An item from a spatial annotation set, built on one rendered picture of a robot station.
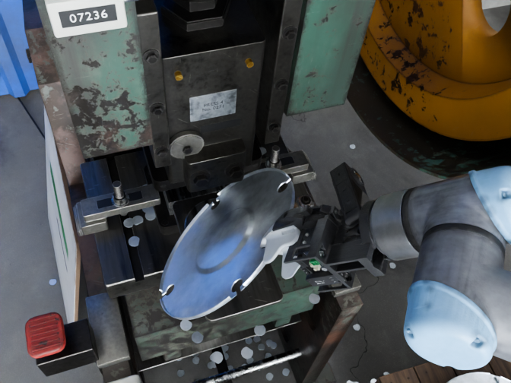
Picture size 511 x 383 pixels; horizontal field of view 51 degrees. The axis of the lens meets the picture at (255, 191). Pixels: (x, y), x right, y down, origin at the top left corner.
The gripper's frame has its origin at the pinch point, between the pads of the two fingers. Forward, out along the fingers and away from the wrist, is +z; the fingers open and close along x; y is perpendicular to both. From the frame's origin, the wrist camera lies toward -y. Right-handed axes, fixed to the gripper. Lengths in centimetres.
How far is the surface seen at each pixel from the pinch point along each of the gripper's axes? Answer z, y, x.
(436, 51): -18.0, -36.0, 3.9
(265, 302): 14.8, 0.3, 14.2
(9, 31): 129, -85, -48
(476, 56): -25.3, -30.0, 3.9
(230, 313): 18.0, 4.2, 10.5
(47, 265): 123, -20, 8
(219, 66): -2.8, -14.6, -20.6
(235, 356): 78, -13, 60
